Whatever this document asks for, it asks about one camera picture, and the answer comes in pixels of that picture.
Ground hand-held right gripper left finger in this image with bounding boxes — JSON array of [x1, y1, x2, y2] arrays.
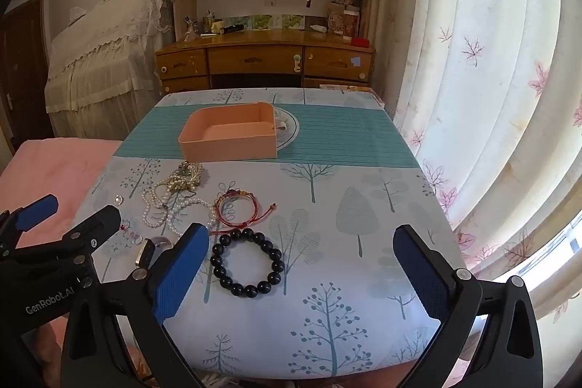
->
[[60, 223, 211, 388]]

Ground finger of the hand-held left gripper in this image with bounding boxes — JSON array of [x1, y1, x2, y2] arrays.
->
[[0, 194, 60, 255], [58, 205, 123, 268]]

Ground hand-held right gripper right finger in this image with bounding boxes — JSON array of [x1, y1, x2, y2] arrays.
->
[[393, 224, 545, 388]]

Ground white pearl necklace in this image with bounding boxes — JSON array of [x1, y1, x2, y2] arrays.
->
[[141, 185, 218, 236]]

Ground gold rhinestone hair comb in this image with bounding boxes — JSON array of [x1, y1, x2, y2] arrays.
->
[[157, 161, 205, 194]]

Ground peach plastic box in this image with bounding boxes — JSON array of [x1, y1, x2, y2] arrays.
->
[[178, 101, 278, 161]]

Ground small pink bead earring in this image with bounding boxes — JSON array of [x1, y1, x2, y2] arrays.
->
[[119, 223, 141, 245]]

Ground pink blanket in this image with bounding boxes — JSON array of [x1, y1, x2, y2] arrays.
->
[[0, 138, 124, 371]]

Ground tree print tablecloth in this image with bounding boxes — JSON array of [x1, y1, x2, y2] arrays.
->
[[73, 87, 474, 382]]

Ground window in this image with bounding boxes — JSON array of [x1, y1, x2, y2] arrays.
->
[[500, 211, 582, 307]]

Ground brown wooden door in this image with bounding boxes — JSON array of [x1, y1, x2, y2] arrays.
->
[[0, 0, 55, 152]]

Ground lace covered cabinet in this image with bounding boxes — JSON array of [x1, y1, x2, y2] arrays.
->
[[44, 0, 176, 141]]

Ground leaf print curtain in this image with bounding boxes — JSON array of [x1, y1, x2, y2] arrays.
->
[[373, 0, 582, 311]]

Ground wooden desk with drawers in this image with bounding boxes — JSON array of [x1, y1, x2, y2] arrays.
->
[[155, 29, 377, 94]]

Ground green leaf picture cards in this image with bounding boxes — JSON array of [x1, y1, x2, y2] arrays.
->
[[236, 14, 304, 29]]

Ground patterned paper bag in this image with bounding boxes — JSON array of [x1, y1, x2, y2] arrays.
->
[[327, 4, 346, 35]]

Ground black bead bracelet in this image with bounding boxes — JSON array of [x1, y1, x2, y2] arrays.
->
[[210, 228, 285, 297]]

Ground red string bracelet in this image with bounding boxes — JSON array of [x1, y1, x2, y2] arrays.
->
[[208, 187, 277, 235]]

